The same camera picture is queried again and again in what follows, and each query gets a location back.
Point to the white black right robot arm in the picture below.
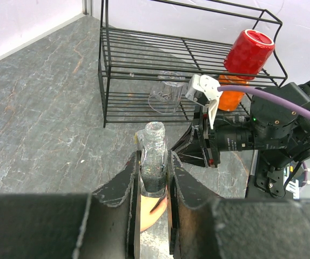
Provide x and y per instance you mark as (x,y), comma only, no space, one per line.
(280,135)

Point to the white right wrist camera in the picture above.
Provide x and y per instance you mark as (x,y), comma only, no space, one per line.
(204,91)

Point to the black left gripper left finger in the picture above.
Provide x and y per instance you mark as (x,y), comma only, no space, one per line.
(101,224)

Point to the mannequin hand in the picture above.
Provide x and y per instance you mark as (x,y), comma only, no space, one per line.
(151,209)

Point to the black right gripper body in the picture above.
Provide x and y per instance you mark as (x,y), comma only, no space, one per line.
(230,133)

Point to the orange cup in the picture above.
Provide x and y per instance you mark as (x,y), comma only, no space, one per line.
(229,100)

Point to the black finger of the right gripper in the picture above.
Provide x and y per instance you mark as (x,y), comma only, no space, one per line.
(188,143)
(196,159)

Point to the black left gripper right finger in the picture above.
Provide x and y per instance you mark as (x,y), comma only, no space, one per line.
(204,225)

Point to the black wire rack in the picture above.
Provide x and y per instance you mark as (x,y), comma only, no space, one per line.
(149,48)

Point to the clear glass cup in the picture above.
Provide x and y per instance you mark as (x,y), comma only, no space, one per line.
(165,96)

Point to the red mug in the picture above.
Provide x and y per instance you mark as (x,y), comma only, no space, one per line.
(249,54)

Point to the glitter nail polish bottle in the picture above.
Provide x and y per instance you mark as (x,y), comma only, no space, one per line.
(151,142)

